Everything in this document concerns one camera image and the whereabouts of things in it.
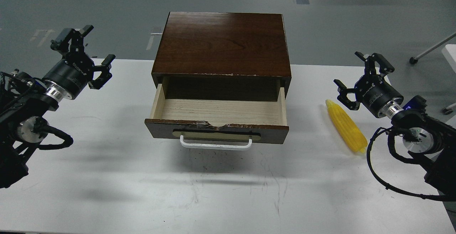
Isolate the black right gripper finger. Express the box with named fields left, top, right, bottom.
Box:
left=333, top=79, right=363, bottom=110
left=354, top=52, right=395, bottom=79

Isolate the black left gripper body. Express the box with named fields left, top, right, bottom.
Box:
left=43, top=59, right=94, bottom=100

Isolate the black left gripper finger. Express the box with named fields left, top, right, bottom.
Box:
left=50, top=25, right=94, bottom=61
left=88, top=54, right=116, bottom=90

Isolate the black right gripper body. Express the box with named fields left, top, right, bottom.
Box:
left=358, top=75, right=404, bottom=118

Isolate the yellow toy corn cob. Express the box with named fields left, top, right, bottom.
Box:
left=325, top=99, right=368, bottom=153

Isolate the wooden drawer with white handle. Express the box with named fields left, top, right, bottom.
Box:
left=144, top=84, right=289, bottom=151

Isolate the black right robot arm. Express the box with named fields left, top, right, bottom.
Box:
left=334, top=52, right=456, bottom=202

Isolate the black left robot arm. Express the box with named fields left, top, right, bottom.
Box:
left=0, top=25, right=115, bottom=188

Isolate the grey rolling stand leg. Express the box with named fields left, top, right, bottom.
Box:
left=409, top=32, right=456, bottom=64

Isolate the white furniture at right edge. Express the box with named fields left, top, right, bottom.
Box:
left=441, top=44, right=456, bottom=116

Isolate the dark wooden cabinet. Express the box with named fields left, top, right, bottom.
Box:
left=151, top=12, right=292, bottom=100

